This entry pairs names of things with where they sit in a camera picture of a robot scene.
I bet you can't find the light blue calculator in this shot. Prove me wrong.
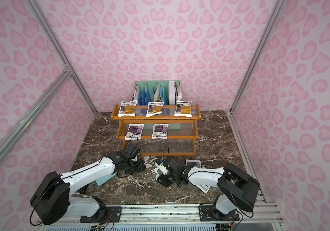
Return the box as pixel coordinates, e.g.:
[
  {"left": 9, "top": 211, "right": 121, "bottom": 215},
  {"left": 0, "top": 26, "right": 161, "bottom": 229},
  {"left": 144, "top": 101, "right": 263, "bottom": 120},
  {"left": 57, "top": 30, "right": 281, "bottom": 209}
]
[{"left": 96, "top": 173, "right": 117, "bottom": 186}]

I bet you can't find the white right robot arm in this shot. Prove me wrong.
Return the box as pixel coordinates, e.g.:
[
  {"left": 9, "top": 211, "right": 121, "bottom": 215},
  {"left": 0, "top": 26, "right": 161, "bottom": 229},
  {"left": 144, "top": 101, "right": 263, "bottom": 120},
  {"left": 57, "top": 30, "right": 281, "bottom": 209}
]
[{"left": 155, "top": 157, "right": 260, "bottom": 221}]

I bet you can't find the orange wooden three-tier shelf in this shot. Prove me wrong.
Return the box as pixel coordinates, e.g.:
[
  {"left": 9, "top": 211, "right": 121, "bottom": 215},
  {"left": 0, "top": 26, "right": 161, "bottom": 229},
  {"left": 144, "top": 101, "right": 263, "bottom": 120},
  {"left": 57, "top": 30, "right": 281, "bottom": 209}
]
[{"left": 111, "top": 105, "right": 201, "bottom": 156}]

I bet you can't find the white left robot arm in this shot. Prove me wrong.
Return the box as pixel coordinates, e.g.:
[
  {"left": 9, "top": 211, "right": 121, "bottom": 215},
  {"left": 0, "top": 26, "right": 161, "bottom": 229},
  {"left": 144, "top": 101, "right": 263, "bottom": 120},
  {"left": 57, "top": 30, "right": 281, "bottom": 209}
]
[{"left": 30, "top": 144, "right": 145, "bottom": 226}]

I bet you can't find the yellow coffee bag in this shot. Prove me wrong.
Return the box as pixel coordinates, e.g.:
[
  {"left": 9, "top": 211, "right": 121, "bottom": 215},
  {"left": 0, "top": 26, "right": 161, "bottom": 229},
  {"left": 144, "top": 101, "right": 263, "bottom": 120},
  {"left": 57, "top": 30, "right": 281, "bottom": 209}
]
[
  {"left": 118, "top": 100, "right": 138, "bottom": 117},
  {"left": 174, "top": 101, "right": 192, "bottom": 118},
  {"left": 146, "top": 102, "right": 164, "bottom": 117}
]

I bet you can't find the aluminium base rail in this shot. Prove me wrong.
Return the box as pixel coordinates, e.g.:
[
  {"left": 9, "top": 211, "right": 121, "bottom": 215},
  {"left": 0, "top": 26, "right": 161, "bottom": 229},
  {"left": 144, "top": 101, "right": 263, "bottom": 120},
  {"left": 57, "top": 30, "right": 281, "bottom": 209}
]
[{"left": 36, "top": 201, "right": 287, "bottom": 231}]

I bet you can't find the green file organizer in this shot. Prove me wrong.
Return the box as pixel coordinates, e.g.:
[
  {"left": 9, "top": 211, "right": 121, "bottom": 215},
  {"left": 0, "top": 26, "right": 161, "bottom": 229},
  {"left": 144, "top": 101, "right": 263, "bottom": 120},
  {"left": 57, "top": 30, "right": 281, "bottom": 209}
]
[{"left": 130, "top": 80, "right": 183, "bottom": 105}]

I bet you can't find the purple coffee bag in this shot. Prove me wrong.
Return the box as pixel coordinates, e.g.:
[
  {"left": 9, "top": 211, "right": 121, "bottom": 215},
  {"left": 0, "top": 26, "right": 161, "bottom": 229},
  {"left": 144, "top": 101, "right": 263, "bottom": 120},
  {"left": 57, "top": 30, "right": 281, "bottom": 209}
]
[
  {"left": 151, "top": 124, "right": 169, "bottom": 139},
  {"left": 124, "top": 124, "right": 144, "bottom": 140}
]

